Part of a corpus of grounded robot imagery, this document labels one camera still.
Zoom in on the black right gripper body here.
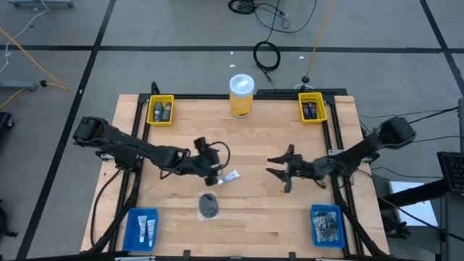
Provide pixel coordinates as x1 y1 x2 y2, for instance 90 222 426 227
283 144 318 194

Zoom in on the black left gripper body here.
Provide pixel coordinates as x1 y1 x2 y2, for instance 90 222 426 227
181 149 223 179

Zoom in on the white toothpaste tube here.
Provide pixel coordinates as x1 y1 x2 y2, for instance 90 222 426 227
216 169 241 185
136 215 149 244
146 218 157 249

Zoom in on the clear bag with black items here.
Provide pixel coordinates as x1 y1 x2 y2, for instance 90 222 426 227
196 191 221 222
312 210 341 230
313 225 342 244

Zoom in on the yellow and white bottle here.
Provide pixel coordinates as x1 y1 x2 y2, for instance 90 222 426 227
228 73 256 120

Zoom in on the yellow plastic basket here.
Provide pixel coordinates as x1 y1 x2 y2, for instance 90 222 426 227
146 94 175 127
297 91 328 125

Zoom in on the blue plastic bin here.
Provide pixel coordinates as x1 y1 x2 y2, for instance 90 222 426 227
122 207 160 252
310 203 347 249

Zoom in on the white box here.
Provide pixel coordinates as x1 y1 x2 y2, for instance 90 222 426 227
387 180 440 228

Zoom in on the black keypad device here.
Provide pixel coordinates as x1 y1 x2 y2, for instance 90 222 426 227
436 151 464 194

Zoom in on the grey floor bar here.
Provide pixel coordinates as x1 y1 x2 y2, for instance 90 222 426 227
8 0 74 9
0 80 38 92

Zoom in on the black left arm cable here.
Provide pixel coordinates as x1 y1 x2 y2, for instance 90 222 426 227
207 141 232 172

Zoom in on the black coiled floor cable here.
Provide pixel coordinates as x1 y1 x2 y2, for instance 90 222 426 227
252 40 282 88

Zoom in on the yellow hanging cable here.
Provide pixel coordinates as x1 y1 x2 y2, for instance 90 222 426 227
302 0 336 84

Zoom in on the black tangled floor cable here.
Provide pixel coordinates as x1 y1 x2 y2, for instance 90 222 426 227
228 0 318 34

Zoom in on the orange floor cable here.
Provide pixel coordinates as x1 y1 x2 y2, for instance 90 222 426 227
0 26 70 110

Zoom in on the white floor cable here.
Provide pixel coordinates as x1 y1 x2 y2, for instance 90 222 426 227
0 0 50 74

